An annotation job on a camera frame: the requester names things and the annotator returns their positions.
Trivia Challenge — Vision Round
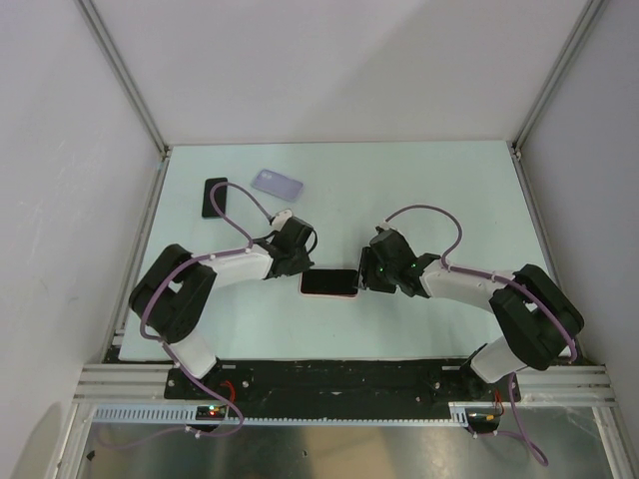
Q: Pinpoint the purple smartphone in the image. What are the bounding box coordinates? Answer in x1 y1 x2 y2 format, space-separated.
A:
300 268 358 296

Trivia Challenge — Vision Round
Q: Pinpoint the pink phone case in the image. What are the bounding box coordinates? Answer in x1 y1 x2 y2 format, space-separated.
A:
300 283 358 298

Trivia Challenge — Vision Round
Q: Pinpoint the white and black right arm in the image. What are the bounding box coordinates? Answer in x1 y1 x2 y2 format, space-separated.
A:
358 227 584 400

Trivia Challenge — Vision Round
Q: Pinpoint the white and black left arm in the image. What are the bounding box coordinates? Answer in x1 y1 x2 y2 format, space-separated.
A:
128 211 318 398

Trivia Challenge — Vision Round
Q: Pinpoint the lilac phone case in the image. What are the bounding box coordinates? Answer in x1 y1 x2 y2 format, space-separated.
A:
251 169 304 203

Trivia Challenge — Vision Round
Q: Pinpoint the phone in teal case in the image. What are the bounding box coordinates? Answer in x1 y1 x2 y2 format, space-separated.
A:
201 178 228 219

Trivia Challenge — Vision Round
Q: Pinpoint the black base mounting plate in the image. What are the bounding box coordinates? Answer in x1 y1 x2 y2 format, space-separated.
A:
102 356 523 423

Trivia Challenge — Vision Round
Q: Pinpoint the right controller board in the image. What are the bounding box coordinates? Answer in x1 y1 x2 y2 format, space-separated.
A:
465 408 504 435

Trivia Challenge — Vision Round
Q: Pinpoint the controller board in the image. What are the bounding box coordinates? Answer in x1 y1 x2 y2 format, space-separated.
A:
195 405 228 421
465 408 504 435

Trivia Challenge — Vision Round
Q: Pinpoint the left controller board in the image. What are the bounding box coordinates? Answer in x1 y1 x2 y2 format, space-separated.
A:
195 405 228 421

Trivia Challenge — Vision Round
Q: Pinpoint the grey slotted cable duct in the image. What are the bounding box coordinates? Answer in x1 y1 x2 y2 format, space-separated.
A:
93 404 468 427

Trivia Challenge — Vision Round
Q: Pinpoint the front aluminium frame rail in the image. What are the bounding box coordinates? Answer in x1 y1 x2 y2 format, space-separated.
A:
74 364 617 407

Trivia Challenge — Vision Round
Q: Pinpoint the left back corner aluminium post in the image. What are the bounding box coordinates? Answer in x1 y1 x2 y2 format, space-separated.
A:
74 0 170 160

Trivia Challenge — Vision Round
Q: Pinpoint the corner aluminium post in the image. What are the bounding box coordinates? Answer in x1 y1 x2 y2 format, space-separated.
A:
511 0 609 158
74 0 170 160

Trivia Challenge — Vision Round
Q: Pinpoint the right back corner aluminium post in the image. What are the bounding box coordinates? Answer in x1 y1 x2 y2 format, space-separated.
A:
511 0 609 158

